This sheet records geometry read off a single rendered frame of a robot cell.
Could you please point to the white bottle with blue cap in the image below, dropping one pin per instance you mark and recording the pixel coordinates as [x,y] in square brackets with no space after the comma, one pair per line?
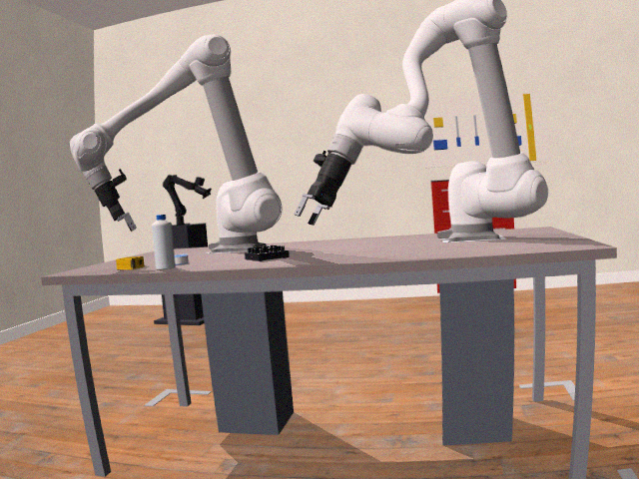
[163,243]

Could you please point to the yellow tape measure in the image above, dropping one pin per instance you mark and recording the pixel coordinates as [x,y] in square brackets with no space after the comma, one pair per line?
[130,262]

